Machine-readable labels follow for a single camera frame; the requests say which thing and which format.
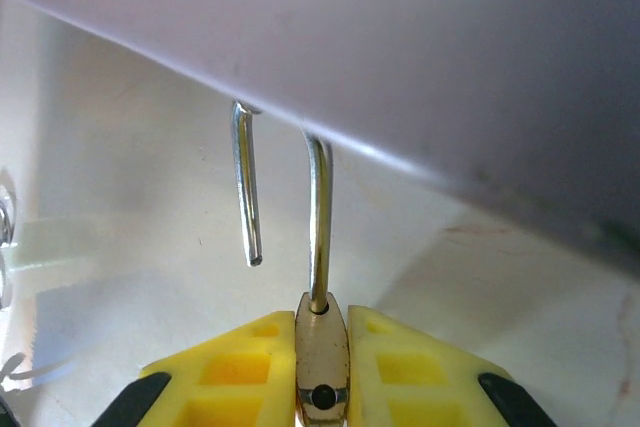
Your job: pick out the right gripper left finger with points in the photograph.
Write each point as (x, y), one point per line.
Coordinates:
(235, 372)

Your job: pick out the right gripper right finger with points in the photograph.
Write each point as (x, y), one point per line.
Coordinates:
(400, 372)

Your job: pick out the small brass padlock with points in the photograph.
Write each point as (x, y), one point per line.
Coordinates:
(320, 347)

